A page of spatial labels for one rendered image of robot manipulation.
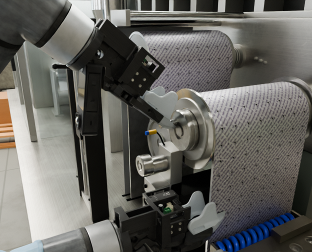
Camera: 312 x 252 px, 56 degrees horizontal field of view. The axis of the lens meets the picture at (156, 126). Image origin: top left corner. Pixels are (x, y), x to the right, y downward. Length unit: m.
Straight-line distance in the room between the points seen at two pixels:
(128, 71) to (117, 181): 0.67
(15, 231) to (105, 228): 2.01
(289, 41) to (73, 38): 0.54
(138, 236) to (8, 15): 0.35
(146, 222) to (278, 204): 0.33
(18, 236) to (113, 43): 2.07
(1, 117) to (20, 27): 3.86
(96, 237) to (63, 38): 0.28
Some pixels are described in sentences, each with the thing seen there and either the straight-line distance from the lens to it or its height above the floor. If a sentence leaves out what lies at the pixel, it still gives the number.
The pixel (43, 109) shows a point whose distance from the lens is 1.45.
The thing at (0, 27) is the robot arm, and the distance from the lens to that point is 0.41.
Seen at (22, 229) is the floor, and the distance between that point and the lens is 2.45.
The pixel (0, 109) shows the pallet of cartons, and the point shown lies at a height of 0.35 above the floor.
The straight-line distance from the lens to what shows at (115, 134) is 1.24.
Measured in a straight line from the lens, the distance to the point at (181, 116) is 0.51.
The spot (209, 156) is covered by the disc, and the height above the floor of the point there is 1.22.
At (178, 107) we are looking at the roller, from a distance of 0.55.
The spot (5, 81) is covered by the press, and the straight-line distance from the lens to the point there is 7.03.
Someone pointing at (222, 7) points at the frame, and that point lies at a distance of 0.98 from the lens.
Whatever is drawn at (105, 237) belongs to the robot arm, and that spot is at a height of 1.14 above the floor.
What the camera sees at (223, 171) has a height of 1.19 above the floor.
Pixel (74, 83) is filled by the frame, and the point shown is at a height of 1.27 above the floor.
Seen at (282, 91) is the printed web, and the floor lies 1.30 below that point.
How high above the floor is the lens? 1.44
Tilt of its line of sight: 20 degrees down
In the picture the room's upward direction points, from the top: straight up
